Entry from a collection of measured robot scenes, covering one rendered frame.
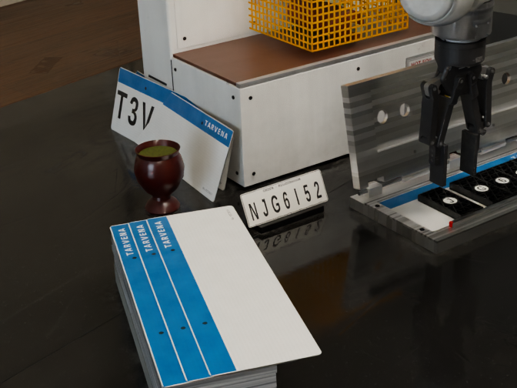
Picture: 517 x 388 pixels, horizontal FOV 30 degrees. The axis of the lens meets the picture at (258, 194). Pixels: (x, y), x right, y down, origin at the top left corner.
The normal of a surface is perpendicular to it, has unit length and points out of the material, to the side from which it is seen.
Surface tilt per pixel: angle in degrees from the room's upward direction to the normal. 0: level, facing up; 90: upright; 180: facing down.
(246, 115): 90
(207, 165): 69
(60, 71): 0
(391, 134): 79
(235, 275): 0
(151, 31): 90
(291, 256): 0
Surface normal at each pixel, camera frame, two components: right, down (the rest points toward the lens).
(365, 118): 0.55, 0.15
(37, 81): -0.04, -0.90
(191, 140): -0.82, -0.09
